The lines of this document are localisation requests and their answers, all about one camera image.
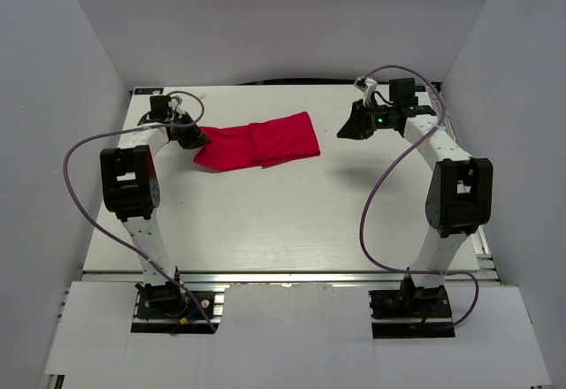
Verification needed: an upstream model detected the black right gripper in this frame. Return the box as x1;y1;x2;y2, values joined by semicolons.
337;98;396;141

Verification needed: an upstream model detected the red t shirt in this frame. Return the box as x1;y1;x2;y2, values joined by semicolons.
194;111;320;172

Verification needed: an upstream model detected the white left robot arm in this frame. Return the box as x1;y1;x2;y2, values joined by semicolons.
100;90;211;317

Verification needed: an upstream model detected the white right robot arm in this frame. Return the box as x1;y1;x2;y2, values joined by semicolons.
337;77;493;317

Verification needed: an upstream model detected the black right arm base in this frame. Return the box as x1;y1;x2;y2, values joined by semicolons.
369;287;455;339

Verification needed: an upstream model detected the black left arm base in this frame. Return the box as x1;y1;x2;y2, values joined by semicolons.
131;291;224;335

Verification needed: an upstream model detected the blue corner sticker left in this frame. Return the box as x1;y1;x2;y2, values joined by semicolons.
134;88;164;95

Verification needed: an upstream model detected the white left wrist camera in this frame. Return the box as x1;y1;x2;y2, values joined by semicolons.
168;95;185;115

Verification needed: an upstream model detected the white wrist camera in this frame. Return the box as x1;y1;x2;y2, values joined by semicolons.
354;76;378;107
168;95;185;115

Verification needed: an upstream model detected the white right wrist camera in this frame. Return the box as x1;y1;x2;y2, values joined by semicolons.
354;76;378;107

